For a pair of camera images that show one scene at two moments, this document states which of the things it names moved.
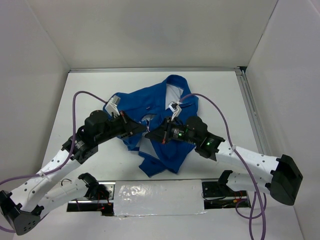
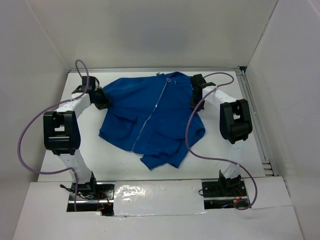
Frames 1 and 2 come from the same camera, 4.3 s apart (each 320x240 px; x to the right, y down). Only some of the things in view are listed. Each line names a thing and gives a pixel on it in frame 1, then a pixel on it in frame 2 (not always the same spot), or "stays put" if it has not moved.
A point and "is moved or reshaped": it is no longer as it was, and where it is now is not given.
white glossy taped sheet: (167, 197) stays put
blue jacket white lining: (148, 105) is moved or reshaped
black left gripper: (130, 127) → (105, 102)
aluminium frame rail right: (252, 111) stays put
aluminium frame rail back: (211, 69) stays put
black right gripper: (162, 134) → (193, 104)
